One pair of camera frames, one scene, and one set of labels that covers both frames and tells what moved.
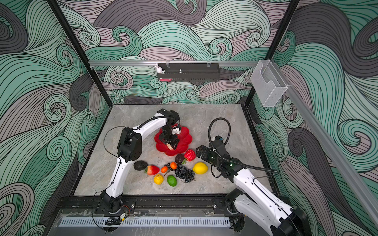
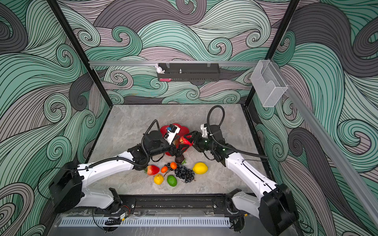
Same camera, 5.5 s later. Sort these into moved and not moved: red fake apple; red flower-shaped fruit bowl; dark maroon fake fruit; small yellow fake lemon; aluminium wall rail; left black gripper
Moved: left black gripper; red fake apple
Not moved: dark maroon fake fruit; red flower-shaped fruit bowl; aluminium wall rail; small yellow fake lemon
